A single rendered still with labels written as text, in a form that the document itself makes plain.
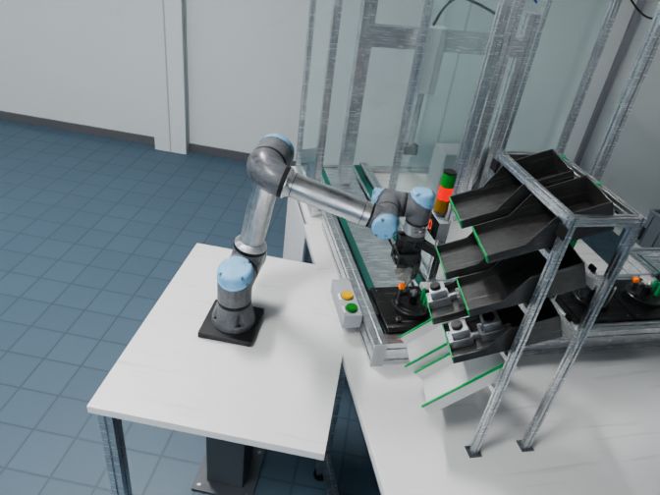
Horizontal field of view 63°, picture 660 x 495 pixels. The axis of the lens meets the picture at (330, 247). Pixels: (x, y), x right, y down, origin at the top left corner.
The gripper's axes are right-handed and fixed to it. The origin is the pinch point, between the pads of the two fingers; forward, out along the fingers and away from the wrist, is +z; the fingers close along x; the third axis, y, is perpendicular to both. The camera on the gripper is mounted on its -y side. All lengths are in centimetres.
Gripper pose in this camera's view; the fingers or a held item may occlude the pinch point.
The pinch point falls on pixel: (408, 281)
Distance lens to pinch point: 187.2
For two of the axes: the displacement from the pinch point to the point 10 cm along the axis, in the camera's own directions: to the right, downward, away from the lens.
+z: -1.2, 8.3, 5.5
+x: 2.0, 5.6, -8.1
